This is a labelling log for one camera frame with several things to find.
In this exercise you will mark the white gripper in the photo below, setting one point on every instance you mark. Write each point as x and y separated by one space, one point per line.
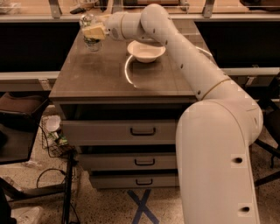
113 26

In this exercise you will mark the green white 7up can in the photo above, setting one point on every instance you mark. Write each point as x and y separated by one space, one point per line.
91 43

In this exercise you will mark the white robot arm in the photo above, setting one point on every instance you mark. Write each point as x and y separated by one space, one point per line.
213 135

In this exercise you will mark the black remote on shelf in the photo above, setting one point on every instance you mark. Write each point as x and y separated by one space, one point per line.
78 11

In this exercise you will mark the white paper bowl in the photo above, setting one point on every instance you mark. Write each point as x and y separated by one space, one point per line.
145 53

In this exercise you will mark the grey drawer cabinet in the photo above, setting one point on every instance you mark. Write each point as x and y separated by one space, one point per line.
112 85

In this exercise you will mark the top grey drawer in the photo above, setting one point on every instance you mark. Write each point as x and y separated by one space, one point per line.
119 132

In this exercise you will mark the grey drawer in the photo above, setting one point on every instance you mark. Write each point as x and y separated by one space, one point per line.
134 181
128 161
119 132

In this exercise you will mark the dark chair left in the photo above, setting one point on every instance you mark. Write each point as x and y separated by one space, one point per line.
20 116

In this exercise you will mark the middle grey drawer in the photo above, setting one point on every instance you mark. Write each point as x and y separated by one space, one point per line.
128 161

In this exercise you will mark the bottom grey drawer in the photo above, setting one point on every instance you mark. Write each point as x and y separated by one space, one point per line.
134 181

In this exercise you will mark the wire waste basket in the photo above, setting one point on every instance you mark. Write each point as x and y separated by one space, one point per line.
53 139

